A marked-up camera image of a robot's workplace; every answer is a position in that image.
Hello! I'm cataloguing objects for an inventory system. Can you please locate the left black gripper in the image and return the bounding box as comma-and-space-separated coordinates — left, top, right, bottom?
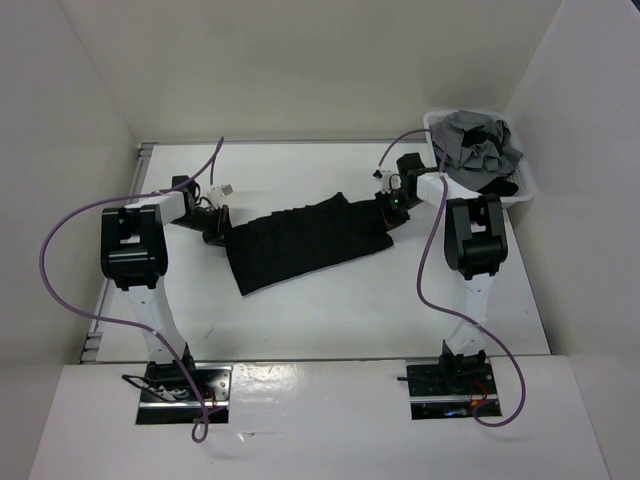
169, 204, 240, 250

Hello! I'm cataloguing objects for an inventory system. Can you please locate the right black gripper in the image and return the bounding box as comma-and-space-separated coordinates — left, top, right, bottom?
377, 188, 424, 235

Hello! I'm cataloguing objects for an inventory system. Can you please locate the black skirt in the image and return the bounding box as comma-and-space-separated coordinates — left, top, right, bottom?
226, 192, 394, 296

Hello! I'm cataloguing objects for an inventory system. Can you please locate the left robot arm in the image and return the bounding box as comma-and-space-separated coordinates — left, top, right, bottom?
100, 175, 231, 400

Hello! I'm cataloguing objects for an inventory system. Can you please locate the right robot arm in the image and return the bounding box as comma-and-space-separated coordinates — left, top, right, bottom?
373, 153, 508, 393

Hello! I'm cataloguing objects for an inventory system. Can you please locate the black garment in basket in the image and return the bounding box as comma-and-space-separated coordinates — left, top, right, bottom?
443, 126, 523, 197

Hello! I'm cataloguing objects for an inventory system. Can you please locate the white plastic basket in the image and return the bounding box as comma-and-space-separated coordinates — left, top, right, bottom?
422, 109, 535, 208

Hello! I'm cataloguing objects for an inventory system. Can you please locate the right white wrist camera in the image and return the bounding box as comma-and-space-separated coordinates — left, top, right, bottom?
373, 169, 401, 194

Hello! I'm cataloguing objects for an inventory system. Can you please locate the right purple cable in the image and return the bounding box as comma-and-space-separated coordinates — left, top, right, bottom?
377, 128, 526, 427

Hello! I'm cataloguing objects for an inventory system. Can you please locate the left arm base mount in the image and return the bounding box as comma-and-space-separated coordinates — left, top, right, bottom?
121, 363, 233, 425

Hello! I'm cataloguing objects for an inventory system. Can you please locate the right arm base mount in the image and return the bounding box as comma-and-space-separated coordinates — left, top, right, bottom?
397, 359, 502, 420

